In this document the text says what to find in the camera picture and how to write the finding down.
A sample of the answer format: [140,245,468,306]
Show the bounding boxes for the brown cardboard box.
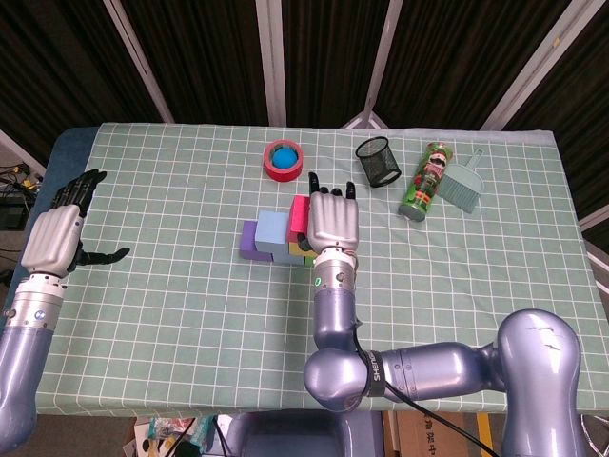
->
[392,409,481,457]

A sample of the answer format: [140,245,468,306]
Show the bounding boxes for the red tape roll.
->
[263,139,305,183]

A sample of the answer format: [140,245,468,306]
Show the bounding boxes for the green checkered tablecloth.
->
[16,122,609,418]

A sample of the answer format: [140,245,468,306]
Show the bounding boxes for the light blue cube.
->
[254,210,292,255]
[271,249,306,267]

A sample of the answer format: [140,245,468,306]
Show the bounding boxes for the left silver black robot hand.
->
[21,169,131,278]

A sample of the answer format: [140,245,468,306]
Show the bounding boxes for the dark pleated curtain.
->
[0,0,609,229]

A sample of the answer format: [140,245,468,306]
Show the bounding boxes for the black right arm strap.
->
[364,349,388,397]

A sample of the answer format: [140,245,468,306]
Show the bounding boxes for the blue-grey robot torso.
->
[227,409,384,457]

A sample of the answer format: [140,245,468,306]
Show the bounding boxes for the pink red cube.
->
[286,194,313,244]

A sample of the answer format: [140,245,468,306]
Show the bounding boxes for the green chips can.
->
[398,141,454,223]

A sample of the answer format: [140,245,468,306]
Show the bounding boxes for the blue ball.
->
[270,147,299,170]

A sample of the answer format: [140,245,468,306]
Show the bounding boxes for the purple cube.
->
[239,221,275,262]

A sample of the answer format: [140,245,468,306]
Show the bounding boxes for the colourful printed bag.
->
[132,414,215,457]

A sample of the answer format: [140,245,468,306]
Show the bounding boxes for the black electronics box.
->
[0,199,30,230]

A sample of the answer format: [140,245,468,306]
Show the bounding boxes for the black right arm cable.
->
[349,318,497,457]

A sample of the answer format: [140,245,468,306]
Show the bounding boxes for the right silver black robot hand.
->
[294,171,361,256]

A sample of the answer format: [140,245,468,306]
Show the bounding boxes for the white frame post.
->
[0,128,49,177]
[102,0,175,124]
[255,0,289,128]
[480,0,596,130]
[341,0,405,129]
[578,204,609,229]

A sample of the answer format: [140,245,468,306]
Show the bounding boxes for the pale blue hand brush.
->
[437,148,487,214]

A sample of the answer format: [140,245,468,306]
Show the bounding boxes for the tangled floor cables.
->
[0,164,44,196]

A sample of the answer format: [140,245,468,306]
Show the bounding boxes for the black mesh pen cup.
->
[355,136,403,189]

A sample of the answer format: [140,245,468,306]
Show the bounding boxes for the yellow cube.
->
[288,240,318,259]

